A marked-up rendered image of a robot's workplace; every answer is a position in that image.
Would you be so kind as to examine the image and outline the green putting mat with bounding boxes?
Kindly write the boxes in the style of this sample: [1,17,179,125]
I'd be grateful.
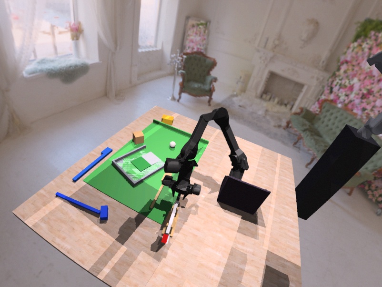
[83,122,190,225]

